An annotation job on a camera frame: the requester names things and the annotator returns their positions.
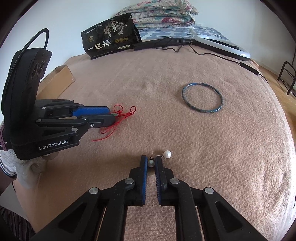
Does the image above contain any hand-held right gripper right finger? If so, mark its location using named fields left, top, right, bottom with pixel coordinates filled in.
left=154, top=156, right=266, bottom=241

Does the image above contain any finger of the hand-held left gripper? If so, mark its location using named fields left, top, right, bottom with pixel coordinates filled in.
left=35, top=115, right=116, bottom=139
left=35, top=99, right=111, bottom=118

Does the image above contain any dark blue bangle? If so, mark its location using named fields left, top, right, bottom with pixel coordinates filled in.
left=182, top=82, right=223, bottom=114

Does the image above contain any folded floral quilt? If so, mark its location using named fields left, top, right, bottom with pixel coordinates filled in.
left=116, top=0, right=199, bottom=29

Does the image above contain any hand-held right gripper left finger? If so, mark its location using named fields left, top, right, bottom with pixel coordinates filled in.
left=30, top=155, right=148, bottom=241

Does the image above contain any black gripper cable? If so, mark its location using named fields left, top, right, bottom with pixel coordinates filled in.
left=22, top=28, right=49, bottom=50

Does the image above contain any cardboard box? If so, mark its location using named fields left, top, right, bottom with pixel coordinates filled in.
left=35, top=65, right=76, bottom=100

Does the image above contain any red string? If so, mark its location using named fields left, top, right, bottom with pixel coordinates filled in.
left=91, top=105, right=137, bottom=142

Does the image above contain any white ring light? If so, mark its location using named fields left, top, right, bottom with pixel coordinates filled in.
left=193, top=35, right=251, bottom=62

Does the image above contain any pink blanket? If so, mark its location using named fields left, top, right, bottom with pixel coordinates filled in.
left=13, top=46, right=296, bottom=241

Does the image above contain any black metal clothes rack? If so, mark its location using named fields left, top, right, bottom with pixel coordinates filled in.
left=277, top=61, right=296, bottom=96

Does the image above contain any person's left hand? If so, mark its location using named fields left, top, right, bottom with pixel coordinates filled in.
left=0, top=148, right=58, bottom=189

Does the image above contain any black ring light cable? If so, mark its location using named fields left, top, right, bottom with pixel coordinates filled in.
left=159, top=37, right=269, bottom=84

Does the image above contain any person's striped clothing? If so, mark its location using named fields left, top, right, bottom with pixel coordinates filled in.
left=0, top=205, right=35, bottom=241

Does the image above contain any black snack bag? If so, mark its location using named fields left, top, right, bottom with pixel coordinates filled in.
left=81, top=13, right=142, bottom=59

